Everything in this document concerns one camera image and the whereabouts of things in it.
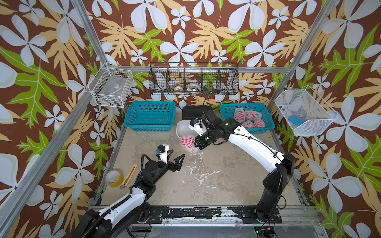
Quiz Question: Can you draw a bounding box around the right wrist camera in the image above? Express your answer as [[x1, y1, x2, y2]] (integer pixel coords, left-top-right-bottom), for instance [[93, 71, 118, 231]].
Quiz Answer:
[[189, 118, 207, 136]]

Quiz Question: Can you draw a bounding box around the netted apple top right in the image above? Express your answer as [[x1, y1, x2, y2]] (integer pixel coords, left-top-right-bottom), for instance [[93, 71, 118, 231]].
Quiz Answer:
[[245, 111, 263, 121]]

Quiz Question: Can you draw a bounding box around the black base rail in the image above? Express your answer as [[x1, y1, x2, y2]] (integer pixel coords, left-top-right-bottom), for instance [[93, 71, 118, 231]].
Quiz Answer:
[[130, 205, 283, 224]]

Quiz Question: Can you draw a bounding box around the white rectangular tub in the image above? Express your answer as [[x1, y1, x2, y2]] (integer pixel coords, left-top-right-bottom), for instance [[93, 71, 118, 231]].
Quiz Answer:
[[176, 120, 198, 140]]

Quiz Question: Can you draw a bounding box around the left teal plastic basket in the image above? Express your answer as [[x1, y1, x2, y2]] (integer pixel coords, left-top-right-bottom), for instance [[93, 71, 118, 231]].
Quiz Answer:
[[124, 101, 176, 132]]

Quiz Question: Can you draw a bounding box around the black plastic case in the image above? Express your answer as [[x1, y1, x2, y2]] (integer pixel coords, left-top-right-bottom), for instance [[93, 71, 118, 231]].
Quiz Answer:
[[182, 105, 213, 120]]

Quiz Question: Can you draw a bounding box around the white wire basket left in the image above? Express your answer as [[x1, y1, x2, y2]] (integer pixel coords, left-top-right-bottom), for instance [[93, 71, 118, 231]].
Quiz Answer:
[[88, 63, 134, 108]]

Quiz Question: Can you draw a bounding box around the black wire wall basket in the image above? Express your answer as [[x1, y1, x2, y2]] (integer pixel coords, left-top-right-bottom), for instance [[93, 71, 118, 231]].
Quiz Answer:
[[148, 62, 240, 95]]

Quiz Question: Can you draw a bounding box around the blue object in basket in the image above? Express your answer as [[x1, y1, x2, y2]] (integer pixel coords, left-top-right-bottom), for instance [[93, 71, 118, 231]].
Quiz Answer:
[[289, 115, 305, 127]]

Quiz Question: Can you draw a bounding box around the yellow box cutter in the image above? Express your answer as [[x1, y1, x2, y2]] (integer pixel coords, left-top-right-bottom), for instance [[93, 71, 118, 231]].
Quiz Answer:
[[120, 164, 138, 189]]

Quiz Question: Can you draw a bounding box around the yellow tape roll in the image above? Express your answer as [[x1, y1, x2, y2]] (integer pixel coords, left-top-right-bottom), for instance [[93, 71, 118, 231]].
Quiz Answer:
[[105, 170, 124, 188]]

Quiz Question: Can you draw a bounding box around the white wire basket right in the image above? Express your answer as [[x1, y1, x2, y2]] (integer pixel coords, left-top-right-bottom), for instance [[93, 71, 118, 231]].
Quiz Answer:
[[275, 86, 338, 136]]

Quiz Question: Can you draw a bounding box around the white item in wire basket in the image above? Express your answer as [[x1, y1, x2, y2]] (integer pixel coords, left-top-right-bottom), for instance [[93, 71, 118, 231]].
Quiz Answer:
[[187, 83, 201, 92]]

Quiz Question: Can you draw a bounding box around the white wire basket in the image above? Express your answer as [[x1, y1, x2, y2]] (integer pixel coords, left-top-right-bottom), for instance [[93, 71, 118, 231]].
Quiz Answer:
[[275, 86, 338, 136], [88, 63, 134, 108]]

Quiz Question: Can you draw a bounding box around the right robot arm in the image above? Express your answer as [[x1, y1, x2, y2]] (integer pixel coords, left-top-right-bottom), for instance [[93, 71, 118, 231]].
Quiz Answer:
[[189, 110, 295, 223]]

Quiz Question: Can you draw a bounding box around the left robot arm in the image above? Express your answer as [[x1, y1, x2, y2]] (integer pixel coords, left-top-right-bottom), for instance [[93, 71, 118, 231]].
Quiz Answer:
[[72, 154, 186, 238]]

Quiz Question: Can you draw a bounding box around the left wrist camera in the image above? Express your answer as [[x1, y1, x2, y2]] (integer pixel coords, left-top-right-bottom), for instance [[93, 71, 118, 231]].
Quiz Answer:
[[156, 144, 169, 164]]

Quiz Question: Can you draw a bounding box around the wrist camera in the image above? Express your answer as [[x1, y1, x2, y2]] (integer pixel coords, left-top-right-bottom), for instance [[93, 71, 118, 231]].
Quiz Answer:
[[156, 144, 169, 164], [189, 118, 207, 136]]

